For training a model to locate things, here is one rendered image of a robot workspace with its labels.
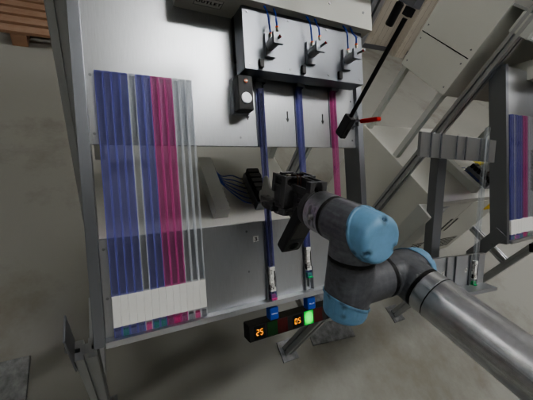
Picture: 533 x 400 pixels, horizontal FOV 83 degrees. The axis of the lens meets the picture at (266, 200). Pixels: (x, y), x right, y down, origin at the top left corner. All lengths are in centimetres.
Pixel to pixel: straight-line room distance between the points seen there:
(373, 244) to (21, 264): 152
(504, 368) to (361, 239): 24
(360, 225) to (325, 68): 48
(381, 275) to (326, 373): 112
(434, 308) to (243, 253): 40
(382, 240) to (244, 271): 38
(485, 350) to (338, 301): 20
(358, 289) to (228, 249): 33
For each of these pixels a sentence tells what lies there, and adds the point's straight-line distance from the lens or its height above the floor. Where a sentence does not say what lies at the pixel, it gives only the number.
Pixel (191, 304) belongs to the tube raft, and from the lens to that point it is 70.
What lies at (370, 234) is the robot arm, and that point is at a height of 112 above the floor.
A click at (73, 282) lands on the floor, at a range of 161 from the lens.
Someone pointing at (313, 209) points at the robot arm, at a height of 105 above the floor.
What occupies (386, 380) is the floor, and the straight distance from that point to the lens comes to 177.
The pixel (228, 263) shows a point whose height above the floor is 79.
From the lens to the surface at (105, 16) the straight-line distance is 74.
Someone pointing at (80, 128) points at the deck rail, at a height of 100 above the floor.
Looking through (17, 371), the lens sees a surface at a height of 1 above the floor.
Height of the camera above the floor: 138
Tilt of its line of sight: 42 degrees down
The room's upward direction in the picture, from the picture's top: 23 degrees clockwise
